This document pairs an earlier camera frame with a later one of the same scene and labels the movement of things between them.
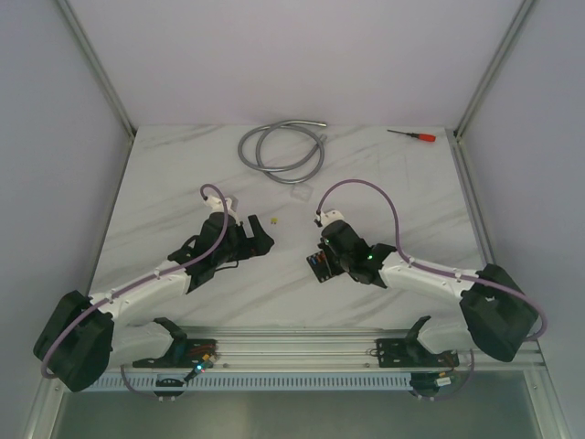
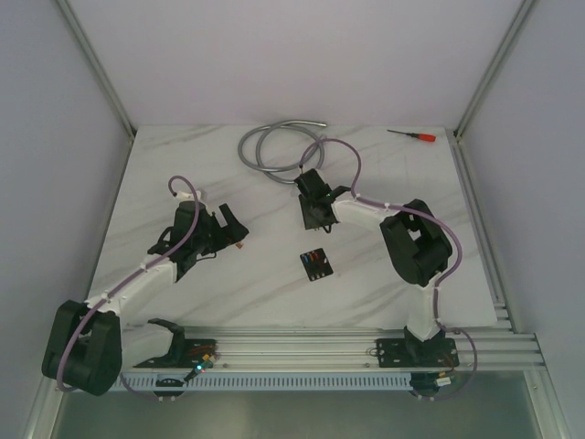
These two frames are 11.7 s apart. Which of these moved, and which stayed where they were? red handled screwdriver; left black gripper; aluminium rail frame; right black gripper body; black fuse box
Moved: left black gripper; right black gripper body; black fuse box
Stayed: aluminium rail frame; red handled screwdriver
